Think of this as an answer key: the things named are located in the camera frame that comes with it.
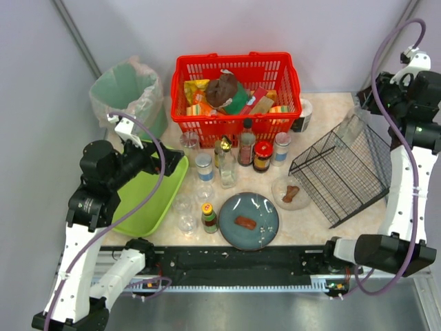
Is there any clear bottle with gold pourer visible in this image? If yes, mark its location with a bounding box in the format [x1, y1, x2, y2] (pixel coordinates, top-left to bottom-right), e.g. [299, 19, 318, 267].
[218, 135, 237, 189]

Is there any yellow cap sauce bottle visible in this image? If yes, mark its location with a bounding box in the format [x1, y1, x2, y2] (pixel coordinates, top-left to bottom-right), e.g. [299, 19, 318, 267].
[201, 203, 218, 234]

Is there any dark vinegar bottle black cap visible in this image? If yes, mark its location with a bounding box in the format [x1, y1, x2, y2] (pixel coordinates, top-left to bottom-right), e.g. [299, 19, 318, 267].
[238, 118, 256, 166]

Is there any red lid sauce jar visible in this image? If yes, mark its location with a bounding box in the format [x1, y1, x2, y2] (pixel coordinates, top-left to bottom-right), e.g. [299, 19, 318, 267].
[253, 141, 274, 172]

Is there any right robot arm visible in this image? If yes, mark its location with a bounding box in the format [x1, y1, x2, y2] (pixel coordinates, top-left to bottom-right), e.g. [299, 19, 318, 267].
[327, 47, 440, 277]

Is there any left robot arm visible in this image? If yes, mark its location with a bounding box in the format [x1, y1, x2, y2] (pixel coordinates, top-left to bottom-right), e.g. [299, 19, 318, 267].
[32, 140, 184, 330]

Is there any tall clear jar foil lid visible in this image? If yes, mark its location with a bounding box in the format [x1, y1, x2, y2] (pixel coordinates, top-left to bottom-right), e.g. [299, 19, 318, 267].
[180, 131, 200, 159]

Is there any silver lid jar blue label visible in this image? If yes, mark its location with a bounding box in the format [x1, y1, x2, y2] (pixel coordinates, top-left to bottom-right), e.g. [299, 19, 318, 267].
[195, 152, 214, 183]

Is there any striped sponge left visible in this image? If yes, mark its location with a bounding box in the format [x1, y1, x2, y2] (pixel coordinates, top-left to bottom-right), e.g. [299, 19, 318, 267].
[186, 104, 202, 116]

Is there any striped sponge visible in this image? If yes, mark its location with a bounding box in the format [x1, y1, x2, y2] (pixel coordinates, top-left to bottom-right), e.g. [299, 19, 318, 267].
[186, 104, 202, 116]
[269, 106, 290, 113]

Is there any lime green plastic tray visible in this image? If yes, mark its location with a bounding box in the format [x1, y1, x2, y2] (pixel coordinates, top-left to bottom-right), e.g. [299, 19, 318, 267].
[113, 157, 189, 237]

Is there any orange snack packet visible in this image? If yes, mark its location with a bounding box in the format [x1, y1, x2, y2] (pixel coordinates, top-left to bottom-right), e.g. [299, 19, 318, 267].
[192, 91, 216, 116]

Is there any yellow snack packet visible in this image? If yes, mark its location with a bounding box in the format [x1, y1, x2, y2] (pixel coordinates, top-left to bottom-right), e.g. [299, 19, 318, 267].
[183, 79, 209, 105]

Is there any green bin with plastic liner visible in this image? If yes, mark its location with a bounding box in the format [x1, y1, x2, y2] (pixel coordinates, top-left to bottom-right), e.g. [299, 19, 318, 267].
[89, 56, 168, 139]

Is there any red plastic shopping basket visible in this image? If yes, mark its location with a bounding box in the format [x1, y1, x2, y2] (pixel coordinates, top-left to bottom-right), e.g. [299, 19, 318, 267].
[171, 52, 302, 148]

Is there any brown paper bag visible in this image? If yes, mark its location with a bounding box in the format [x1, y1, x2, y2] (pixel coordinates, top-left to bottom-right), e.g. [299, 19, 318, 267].
[205, 70, 238, 108]

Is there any green snack bag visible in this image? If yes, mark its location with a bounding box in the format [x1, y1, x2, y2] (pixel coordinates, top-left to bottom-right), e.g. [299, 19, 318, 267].
[224, 83, 249, 115]

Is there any white paper cup roll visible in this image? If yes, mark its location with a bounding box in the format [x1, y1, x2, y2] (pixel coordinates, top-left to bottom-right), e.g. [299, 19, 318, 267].
[291, 99, 313, 132]

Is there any blue ceramic plate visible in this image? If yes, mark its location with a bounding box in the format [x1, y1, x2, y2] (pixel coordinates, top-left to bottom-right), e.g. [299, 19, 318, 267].
[218, 192, 280, 251]

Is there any brown meat piece on plate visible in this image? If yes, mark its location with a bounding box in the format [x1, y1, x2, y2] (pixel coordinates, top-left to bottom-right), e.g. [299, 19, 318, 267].
[234, 216, 256, 230]

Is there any red carton box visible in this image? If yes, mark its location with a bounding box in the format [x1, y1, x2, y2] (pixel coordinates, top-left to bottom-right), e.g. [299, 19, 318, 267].
[239, 87, 268, 115]

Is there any silver lid jar right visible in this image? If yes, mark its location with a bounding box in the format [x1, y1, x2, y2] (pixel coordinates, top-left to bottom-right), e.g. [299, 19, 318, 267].
[271, 132, 291, 167]

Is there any striped sponge right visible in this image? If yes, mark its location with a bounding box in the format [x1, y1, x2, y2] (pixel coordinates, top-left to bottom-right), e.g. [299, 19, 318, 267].
[269, 106, 290, 113]

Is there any clear glass oval dish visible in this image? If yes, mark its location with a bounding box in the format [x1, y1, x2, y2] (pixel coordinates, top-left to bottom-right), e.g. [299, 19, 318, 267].
[271, 176, 311, 211]

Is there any brown rib bone piece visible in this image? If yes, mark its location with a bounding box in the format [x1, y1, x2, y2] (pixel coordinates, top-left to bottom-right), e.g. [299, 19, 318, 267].
[282, 185, 300, 203]

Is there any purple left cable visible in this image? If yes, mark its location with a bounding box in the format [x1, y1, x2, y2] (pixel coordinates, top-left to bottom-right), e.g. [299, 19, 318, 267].
[43, 112, 173, 331]

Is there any purple cable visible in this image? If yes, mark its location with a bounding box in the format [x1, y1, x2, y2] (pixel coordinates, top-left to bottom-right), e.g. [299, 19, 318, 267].
[43, 112, 173, 331]
[354, 18, 428, 297]

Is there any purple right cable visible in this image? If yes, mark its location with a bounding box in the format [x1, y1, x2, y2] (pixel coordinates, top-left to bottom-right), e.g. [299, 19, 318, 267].
[354, 18, 428, 297]

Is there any black wire rack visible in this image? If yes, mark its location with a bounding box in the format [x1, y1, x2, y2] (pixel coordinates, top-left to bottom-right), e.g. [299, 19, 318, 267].
[289, 115, 391, 228]

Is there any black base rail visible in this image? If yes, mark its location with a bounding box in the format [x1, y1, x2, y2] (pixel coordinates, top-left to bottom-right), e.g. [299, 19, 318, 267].
[99, 244, 349, 294]

